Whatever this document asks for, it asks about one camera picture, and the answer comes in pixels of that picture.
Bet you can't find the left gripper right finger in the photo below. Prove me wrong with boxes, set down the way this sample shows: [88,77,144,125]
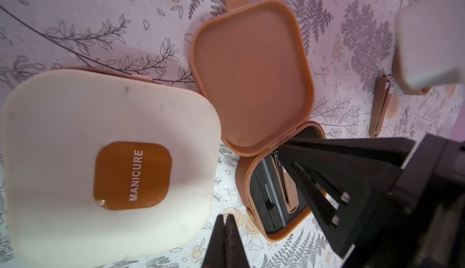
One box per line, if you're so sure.
[225,214,250,268]

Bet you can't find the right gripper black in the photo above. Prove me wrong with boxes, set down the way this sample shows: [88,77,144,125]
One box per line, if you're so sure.
[277,134,465,268]

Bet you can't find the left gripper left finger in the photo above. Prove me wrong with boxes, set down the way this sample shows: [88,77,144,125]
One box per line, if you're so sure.
[201,214,226,268]

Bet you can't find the cream nail clipper case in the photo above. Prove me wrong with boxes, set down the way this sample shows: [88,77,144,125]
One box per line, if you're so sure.
[1,69,221,268]

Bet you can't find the light brown nail clipper case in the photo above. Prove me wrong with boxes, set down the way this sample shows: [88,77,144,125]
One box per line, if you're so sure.
[190,0,325,241]

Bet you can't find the brown nail file sleeve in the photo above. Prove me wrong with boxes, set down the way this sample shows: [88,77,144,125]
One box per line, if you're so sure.
[368,75,394,138]

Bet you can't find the dark brown nail clipper case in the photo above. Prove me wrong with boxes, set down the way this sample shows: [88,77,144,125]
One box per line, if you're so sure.
[392,49,431,96]

